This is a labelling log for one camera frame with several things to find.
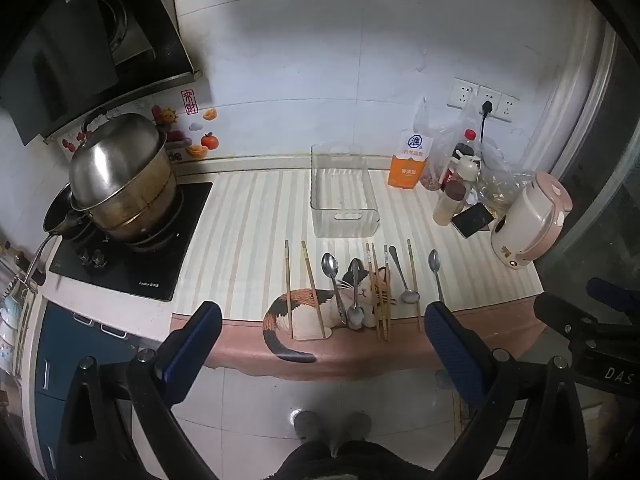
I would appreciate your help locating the person's grey slipper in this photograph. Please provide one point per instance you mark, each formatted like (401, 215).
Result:
(312, 425)
(359, 425)

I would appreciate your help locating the clear plastic container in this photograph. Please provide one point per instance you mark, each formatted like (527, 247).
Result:
(345, 226)

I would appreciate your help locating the fruit wall stickers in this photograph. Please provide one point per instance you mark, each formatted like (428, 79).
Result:
(207, 141)

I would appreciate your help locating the black range hood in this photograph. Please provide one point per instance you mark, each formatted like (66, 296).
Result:
(60, 50)

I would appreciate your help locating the striped cat print mat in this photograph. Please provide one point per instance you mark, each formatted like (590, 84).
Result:
(240, 240)

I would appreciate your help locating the glass door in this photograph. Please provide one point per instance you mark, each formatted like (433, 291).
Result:
(610, 210)

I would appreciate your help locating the dark bottle with red cap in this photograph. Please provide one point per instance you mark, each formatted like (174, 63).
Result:
(462, 150)

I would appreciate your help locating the white wall socket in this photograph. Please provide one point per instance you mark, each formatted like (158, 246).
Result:
(461, 93)
(507, 107)
(492, 96)

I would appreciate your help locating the steel pot with lid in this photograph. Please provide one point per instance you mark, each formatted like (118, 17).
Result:
(115, 160)

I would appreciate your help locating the crumpled clear plastic bag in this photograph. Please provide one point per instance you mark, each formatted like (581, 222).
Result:
(505, 180)

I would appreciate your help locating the person's dark pants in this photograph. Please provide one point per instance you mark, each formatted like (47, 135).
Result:
(340, 462)

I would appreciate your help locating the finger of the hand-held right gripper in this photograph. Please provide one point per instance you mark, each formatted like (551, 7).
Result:
(612, 294)
(562, 315)

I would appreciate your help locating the dish rack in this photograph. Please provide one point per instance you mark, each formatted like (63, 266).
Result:
(12, 320)

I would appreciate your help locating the white pump bottle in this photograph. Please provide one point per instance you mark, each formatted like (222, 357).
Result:
(470, 167)

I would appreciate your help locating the red seal wall sticker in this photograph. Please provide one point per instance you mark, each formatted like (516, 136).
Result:
(190, 101)

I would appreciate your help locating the black smartphone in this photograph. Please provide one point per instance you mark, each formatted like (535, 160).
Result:
(472, 220)

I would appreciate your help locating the spice jar with brown cap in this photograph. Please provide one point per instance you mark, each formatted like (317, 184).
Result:
(446, 207)

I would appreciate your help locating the blue kitchen cabinet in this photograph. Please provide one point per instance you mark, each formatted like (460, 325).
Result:
(65, 340)

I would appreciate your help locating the white and pink electric kettle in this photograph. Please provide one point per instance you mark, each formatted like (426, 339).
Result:
(530, 215)

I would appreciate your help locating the black frying pan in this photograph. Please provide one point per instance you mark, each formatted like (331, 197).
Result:
(60, 215)

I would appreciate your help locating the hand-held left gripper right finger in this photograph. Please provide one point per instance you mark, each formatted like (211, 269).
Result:
(452, 352)

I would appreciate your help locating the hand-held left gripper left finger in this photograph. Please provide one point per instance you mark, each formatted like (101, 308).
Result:
(192, 347)

